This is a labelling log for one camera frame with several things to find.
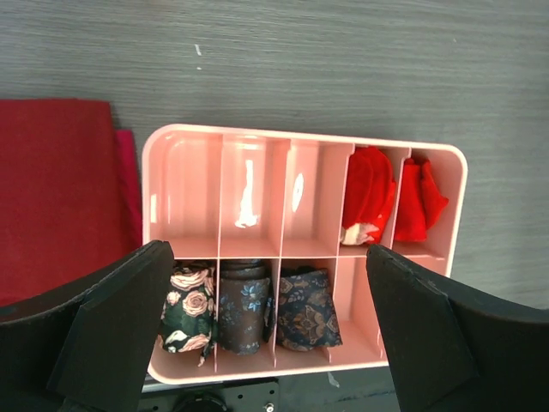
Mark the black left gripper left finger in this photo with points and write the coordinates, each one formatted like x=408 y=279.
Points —
x=86 y=346

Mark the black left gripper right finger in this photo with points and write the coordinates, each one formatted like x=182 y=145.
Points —
x=452 y=347

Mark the rose pattern rolled tie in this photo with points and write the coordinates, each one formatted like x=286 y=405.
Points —
x=188 y=315

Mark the red folded cloth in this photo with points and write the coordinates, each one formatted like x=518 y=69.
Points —
x=62 y=211

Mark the red folded sock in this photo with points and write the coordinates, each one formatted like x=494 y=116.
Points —
x=421 y=203

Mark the magenta cloth underneath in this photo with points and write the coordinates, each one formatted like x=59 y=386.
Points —
x=130 y=185

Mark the brown blue floral rolled tie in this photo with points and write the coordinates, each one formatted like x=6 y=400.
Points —
x=246 y=305

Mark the red sock with white trim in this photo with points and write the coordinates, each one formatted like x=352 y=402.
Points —
x=369 y=197

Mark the pink divided organizer box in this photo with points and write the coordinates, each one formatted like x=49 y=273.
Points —
x=223 y=193

